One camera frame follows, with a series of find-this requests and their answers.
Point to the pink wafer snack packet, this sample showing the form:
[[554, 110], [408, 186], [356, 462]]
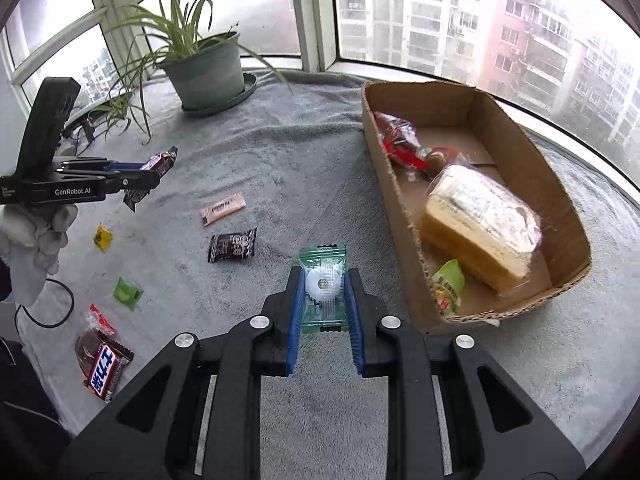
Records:
[[228, 205]]

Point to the green white candy packet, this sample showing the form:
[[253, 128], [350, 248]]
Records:
[[324, 298]]

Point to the green plant pot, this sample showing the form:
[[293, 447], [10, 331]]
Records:
[[212, 72]]

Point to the dark snickers bar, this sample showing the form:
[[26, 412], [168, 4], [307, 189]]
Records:
[[161, 162]]

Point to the grey towel blanket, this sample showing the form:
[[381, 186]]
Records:
[[297, 153]]

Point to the light green candy packet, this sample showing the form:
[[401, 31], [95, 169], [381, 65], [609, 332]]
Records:
[[127, 293]]

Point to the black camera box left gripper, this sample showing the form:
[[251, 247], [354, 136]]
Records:
[[51, 109]]

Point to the spider plant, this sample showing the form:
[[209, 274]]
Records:
[[170, 45]]

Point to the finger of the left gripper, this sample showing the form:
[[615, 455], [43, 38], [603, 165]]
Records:
[[113, 166], [117, 181]]

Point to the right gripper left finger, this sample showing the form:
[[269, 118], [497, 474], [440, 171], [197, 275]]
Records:
[[194, 410]]

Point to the green pot saucer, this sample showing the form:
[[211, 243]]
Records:
[[225, 102]]

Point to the white gloved left hand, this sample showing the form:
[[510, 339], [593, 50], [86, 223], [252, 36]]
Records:
[[31, 240]]

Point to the red clear date snack bag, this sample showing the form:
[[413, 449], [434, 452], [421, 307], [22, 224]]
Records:
[[402, 146]]

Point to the black white cookie packet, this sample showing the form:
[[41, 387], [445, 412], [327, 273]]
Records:
[[232, 246]]

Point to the red clear dried fruit bag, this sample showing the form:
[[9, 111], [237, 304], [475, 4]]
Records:
[[87, 344]]

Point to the green pickle snack packet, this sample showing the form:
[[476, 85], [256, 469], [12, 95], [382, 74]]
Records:
[[448, 283]]

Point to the blue red snickers bar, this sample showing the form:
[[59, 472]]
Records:
[[106, 369]]

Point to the brown cardboard box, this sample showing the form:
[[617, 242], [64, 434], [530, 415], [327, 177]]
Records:
[[471, 122]]

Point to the white window frame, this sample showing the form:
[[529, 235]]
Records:
[[573, 63]]

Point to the sliced bread package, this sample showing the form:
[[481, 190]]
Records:
[[478, 221]]

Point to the yellow candy packet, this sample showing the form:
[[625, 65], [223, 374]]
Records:
[[103, 238]]

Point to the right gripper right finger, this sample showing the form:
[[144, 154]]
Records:
[[453, 411]]

